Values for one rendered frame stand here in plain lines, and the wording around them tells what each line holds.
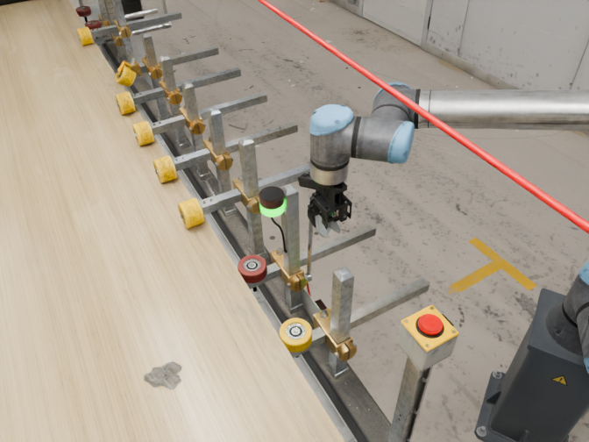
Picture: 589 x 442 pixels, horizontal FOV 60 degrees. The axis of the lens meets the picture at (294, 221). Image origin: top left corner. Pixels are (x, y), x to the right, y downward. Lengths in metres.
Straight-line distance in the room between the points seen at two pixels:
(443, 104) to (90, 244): 1.05
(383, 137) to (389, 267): 1.62
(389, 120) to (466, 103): 0.18
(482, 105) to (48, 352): 1.15
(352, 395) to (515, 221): 1.89
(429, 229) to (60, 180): 1.88
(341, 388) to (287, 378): 0.26
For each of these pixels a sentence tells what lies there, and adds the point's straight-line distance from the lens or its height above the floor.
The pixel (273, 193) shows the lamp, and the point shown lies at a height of 1.17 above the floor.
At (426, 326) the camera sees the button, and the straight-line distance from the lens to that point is 0.89.
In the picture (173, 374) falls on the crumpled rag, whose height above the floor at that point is 0.90.
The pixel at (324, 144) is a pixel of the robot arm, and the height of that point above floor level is 1.33.
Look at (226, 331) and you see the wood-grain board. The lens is 1.29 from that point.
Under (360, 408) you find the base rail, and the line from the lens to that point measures 1.40.
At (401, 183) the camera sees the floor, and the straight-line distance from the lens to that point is 3.16.
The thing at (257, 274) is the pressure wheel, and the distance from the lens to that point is 1.38.
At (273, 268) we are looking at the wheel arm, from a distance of 1.45.
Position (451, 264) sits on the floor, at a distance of 2.72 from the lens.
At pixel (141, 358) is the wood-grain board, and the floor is 0.90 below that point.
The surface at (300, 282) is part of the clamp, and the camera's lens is 1.42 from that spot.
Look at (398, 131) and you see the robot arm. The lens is 1.08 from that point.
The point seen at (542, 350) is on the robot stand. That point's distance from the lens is 1.75.
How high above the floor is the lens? 1.94
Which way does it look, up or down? 43 degrees down
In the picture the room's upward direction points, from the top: 2 degrees counter-clockwise
